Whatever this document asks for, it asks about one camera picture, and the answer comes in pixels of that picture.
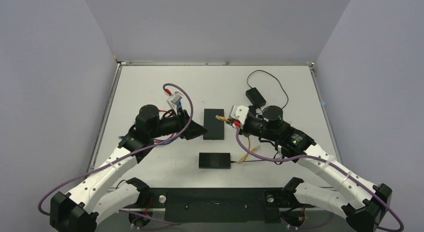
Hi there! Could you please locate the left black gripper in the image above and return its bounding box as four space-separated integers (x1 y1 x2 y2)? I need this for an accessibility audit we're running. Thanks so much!
149 107 208 140

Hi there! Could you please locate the black power adapter with cord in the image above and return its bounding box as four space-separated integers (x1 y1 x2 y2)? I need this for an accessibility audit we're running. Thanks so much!
230 70 290 164

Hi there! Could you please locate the yellow ethernet cable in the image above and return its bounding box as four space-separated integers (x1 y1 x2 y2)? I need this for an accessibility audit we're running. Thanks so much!
215 114 261 164

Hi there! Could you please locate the black network switch small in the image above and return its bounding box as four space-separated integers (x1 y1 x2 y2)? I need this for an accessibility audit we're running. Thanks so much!
198 152 232 169

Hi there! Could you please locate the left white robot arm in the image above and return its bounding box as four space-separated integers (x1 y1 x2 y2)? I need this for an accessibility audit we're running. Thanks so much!
49 104 208 232

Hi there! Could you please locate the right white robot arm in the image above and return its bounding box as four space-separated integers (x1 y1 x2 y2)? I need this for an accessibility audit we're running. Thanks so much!
226 105 392 232

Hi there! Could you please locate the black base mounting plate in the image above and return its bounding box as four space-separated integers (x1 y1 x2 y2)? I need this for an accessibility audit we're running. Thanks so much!
128 187 303 224

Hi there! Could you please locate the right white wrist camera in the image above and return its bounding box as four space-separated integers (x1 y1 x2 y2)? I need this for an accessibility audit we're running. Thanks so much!
229 104 249 129

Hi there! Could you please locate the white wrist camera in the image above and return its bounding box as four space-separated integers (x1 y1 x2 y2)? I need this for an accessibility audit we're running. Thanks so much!
166 91 184 113
229 104 249 129

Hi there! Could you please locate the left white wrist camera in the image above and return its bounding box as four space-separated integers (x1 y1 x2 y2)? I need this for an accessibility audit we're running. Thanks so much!
166 91 184 113

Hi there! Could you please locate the red ethernet cable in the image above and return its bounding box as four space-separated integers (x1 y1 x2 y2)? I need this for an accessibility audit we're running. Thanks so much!
145 109 176 145

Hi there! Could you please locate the blue ethernet cable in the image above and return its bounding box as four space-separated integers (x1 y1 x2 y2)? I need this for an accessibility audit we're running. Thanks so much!
118 104 185 147

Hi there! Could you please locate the black network switch upright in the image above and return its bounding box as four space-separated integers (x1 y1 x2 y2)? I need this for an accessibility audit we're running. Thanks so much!
203 108 225 140

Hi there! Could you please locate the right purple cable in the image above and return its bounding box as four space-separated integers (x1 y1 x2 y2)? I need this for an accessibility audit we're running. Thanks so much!
234 124 405 232

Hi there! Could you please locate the purple cable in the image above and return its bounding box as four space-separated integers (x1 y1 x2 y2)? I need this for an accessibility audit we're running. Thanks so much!
38 83 195 216
234 124 405 232

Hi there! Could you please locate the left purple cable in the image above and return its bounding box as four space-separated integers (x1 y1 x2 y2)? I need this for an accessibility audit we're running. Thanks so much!
38 83 195 216

